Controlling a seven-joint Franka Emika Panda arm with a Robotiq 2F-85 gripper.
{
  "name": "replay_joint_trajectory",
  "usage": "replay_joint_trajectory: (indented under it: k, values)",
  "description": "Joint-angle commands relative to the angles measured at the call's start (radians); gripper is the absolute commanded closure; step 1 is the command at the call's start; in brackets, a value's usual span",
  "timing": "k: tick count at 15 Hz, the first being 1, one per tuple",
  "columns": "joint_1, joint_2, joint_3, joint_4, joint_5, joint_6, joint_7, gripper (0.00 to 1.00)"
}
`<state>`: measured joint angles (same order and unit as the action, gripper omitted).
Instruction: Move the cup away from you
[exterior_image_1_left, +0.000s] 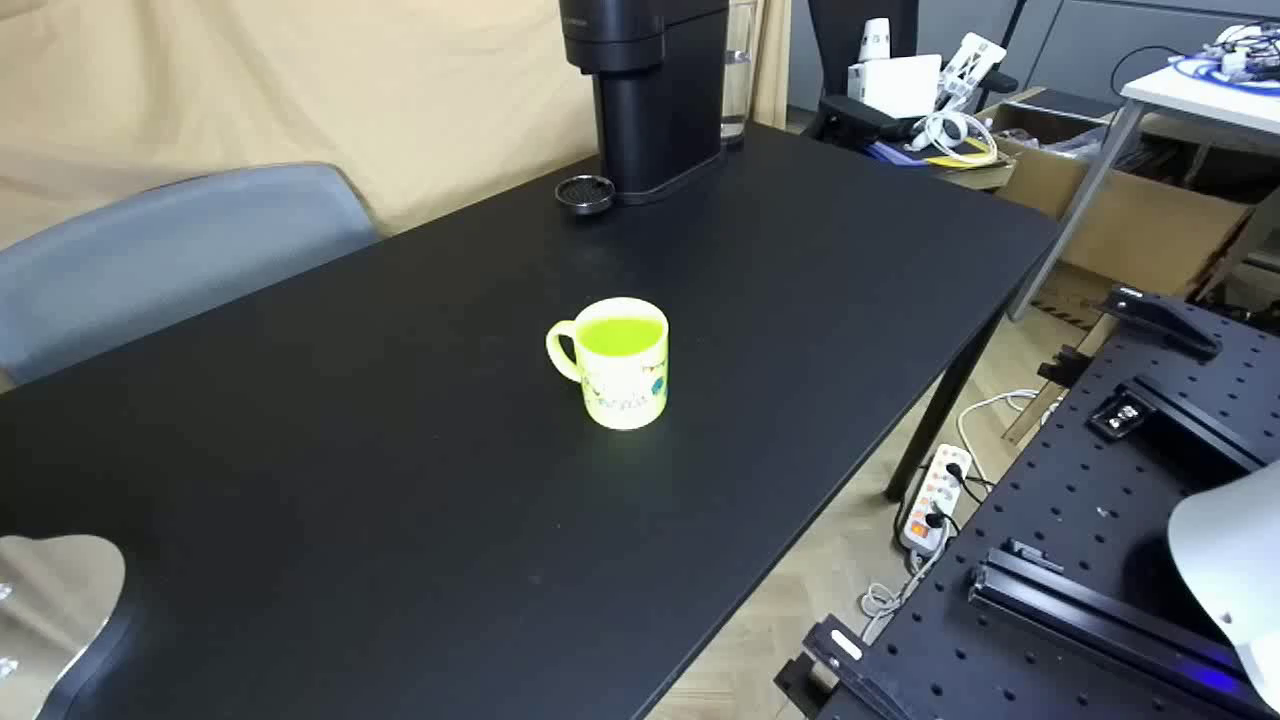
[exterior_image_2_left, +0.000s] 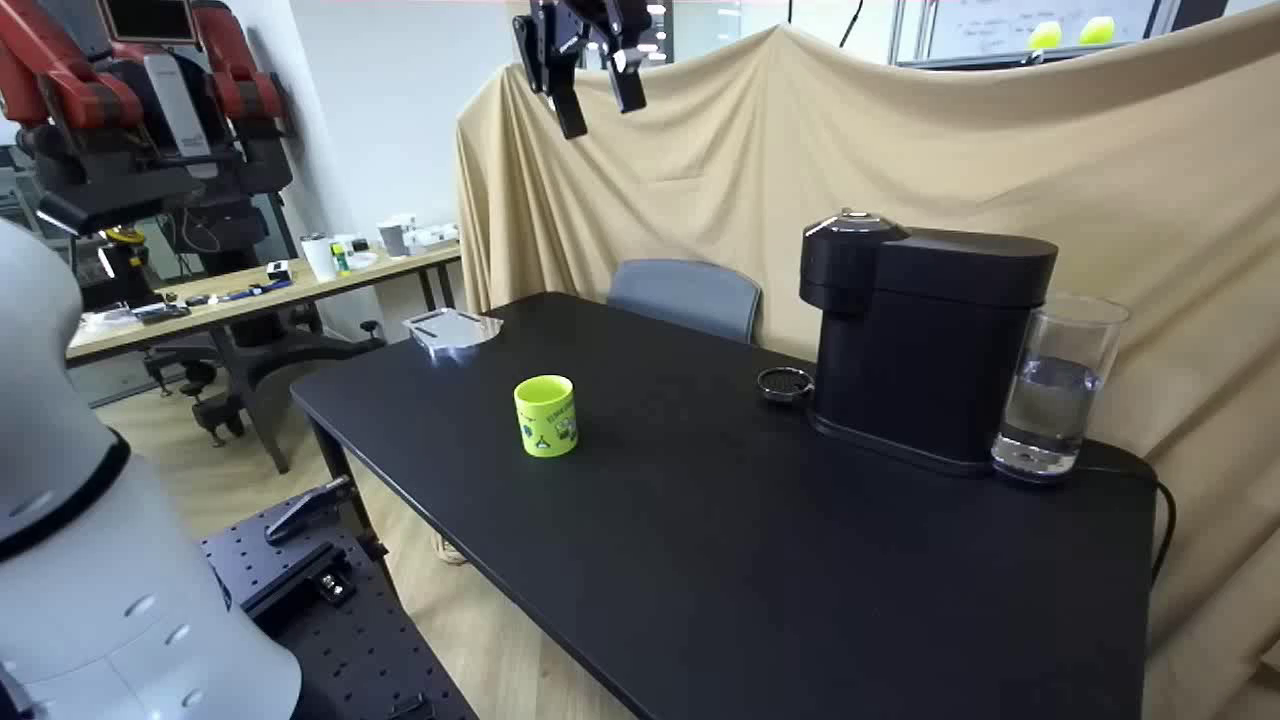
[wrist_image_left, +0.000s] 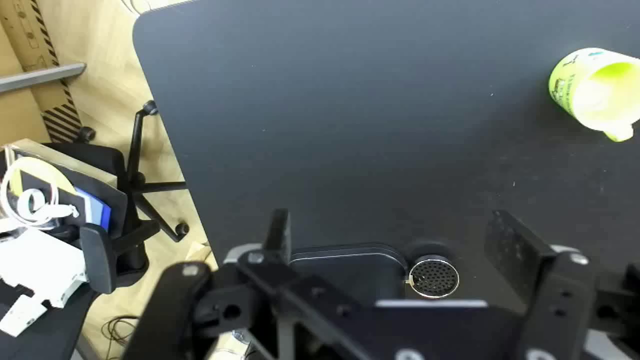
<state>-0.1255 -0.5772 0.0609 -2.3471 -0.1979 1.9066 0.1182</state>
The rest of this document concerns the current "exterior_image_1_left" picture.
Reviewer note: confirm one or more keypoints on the white box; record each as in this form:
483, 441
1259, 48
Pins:
899, 80

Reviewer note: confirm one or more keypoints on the cardboard box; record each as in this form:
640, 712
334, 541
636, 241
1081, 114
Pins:
1205, 101
1146, 224

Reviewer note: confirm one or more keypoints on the black table leg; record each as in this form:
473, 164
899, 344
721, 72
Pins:
947, 401

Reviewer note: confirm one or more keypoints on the beige cloth backdrop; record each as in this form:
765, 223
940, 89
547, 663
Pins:
334, 80

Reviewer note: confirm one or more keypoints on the black clamp bracket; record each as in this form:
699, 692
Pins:
1162, 321

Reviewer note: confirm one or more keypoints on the yellow-green printed mug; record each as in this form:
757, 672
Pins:
624, 389

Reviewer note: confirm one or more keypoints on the white power adapter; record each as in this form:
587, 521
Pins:
975, 61

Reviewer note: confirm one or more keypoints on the white bottle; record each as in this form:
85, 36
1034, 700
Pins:
873, 41

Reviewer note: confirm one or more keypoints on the white power strip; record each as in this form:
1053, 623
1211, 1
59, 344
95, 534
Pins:
933, 501

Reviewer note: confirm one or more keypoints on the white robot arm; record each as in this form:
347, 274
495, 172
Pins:
1235, 560

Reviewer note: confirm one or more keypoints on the black column machine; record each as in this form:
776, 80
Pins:
658, 107

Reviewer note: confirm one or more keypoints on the grey chair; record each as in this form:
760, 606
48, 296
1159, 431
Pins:
162, 265

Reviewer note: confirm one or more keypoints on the black stand block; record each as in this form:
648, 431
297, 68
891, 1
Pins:
853, 123

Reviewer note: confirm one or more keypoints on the black aluminium rail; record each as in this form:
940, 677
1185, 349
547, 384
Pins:
1094, 623

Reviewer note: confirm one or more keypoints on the black perforated breadboard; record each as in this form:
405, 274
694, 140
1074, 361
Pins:
1066, 506

